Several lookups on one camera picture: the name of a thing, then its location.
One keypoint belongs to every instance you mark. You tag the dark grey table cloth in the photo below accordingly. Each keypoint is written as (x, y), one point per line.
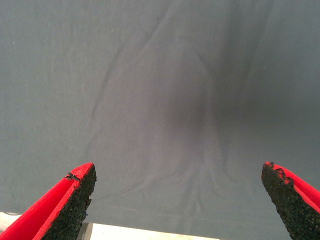
(160, 87)

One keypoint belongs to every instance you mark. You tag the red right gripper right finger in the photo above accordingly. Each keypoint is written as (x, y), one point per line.
(295, 207)

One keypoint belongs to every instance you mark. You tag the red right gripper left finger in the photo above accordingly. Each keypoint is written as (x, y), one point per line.
(50, 212)

